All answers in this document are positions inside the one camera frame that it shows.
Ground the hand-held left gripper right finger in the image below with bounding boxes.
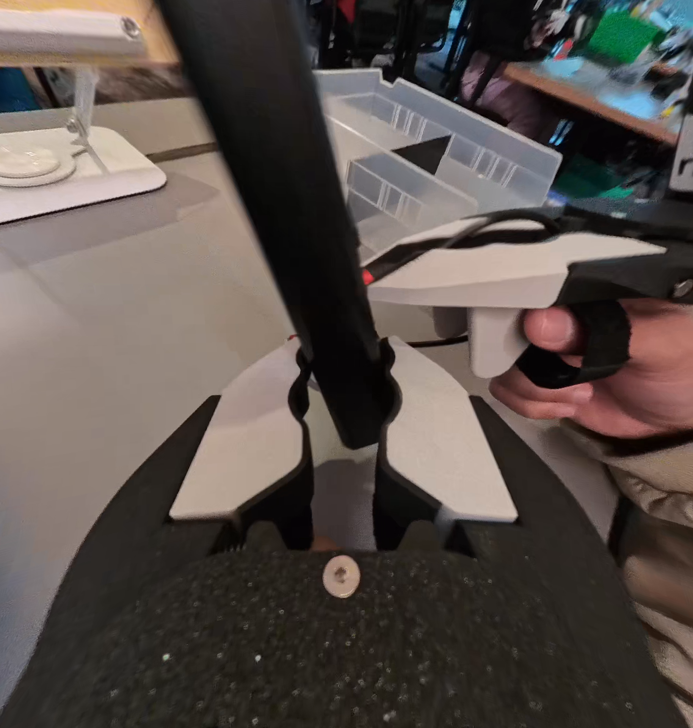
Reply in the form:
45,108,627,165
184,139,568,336
375,336,519,549

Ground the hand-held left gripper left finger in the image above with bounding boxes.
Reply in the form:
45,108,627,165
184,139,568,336
170,344,316,548

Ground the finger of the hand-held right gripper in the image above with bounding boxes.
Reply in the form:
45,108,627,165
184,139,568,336
368,238,667,339
361,218,560,281

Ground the clear plastic divided bin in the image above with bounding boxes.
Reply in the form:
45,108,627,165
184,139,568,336
345,154,485,264
315,68,563,210

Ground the person's right forearm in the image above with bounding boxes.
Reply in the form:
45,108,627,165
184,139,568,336
568,424,693,570

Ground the person's right hand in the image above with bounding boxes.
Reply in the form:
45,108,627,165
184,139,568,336
488,298,693,440

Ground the wooden background table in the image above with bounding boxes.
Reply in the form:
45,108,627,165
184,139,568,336
505,60,684,144

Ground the wooden book stand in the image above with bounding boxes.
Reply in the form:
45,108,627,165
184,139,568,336
0,0,183,228

